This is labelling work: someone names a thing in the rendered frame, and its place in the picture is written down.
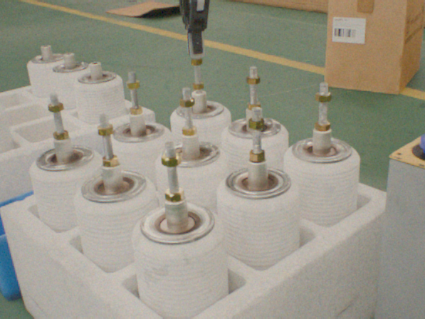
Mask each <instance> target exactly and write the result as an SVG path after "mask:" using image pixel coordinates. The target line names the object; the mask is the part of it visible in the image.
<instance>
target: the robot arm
mask: <svg viewBox="0 0 425 319"><path fill-rule="evenodd" d="M210 2H211V0H179V7H180V12H181V14H182V22H183V24H184V28H185V30H187V50H188V54H189V55H190V56H191V57H192V58H201V57H204V33H203V31H204V29H206V27H207V19H208V12H209V6H210Z"/></svg>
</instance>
